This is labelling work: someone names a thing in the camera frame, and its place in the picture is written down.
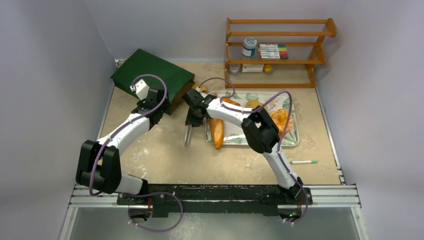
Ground metal tongs white grips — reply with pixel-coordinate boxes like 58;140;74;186
184;124;193;147

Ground orange fake baguette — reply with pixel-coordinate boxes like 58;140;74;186
209;118;224;150

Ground green paper bag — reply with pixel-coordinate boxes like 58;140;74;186
111;49;195;115

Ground orange fake croissant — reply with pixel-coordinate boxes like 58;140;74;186
222;97;241;107

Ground brown fake bread slice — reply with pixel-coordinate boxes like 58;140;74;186
245;99;269;112

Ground orange fake bread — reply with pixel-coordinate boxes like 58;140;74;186
269;108;294;138

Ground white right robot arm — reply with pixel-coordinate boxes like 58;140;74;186
182;89;308;204

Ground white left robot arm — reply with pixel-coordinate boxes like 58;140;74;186
75;87;170;205

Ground leaf pattern serving tray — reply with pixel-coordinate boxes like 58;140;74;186
204;91;300;147

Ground small grey jar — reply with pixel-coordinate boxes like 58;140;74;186
229;64;241;75

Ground white green small box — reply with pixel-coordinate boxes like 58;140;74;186
241;64;264;73

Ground small yellow object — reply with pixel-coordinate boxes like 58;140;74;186
263;64;274;74

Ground blue jar patterned lid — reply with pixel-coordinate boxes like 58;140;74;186
242;37;258;57

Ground set of coloured markers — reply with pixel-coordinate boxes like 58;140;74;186
258;44;289;60

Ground green white marker pen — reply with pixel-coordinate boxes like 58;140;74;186
289;160;318;165

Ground orange wooden shelf rack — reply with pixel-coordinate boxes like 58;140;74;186
224;18;338;88

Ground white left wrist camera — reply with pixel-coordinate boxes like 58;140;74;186
130;79;150;100

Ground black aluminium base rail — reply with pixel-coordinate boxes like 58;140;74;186
69;184;361;219

